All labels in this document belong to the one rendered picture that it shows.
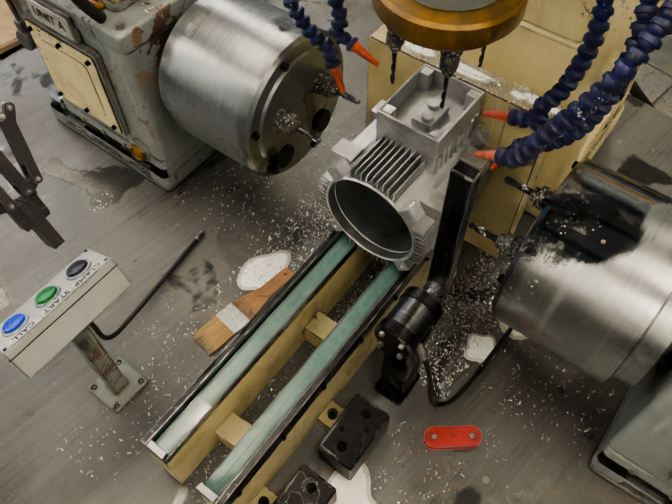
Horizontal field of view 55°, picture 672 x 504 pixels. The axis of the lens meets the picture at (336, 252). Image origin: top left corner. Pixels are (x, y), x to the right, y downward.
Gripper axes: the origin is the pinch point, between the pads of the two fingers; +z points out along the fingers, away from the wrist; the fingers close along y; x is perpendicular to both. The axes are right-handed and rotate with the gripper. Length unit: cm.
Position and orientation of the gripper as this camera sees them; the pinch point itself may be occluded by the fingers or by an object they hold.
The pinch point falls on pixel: (37, 222)
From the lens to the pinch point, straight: 87.8
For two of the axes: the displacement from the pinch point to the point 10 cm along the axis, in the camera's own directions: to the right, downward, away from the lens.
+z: 3.7, 7.2, 5.9
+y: 5.9, -6.7, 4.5
